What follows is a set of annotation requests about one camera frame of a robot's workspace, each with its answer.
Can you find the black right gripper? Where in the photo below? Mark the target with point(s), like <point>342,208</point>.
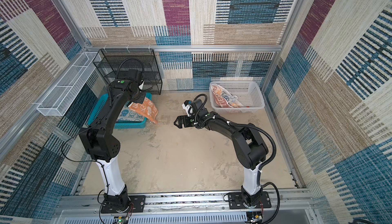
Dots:
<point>185,118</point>

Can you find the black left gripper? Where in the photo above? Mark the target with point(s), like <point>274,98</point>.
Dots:
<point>142,95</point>

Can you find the orange and cream towel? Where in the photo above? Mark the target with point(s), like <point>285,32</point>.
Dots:
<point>146,109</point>

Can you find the blue and cream towel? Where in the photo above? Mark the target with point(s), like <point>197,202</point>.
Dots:
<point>128,116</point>

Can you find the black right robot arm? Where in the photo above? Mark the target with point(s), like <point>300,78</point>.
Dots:
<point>249,146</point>

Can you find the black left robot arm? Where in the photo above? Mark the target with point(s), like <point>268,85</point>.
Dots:
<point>102,146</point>

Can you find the teal plastic basket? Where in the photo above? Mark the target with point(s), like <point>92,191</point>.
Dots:
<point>98,107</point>

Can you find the white plastic laundry basket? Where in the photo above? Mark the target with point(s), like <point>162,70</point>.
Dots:
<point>248,93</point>

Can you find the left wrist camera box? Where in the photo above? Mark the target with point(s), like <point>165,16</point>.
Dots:
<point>141,85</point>

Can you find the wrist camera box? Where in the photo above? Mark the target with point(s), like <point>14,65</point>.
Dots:
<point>141,85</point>
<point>187,106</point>

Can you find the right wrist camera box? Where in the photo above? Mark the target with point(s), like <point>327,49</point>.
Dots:
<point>187,106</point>

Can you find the black wire shelf rack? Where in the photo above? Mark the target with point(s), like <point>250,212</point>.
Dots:
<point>114,63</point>

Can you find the white wire mesh tray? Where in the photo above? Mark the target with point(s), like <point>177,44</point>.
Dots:
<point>58,101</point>

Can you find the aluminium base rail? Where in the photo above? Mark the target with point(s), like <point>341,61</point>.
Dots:
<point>285,206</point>

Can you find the aluminium frame post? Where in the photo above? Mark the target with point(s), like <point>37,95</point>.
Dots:
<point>292,18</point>

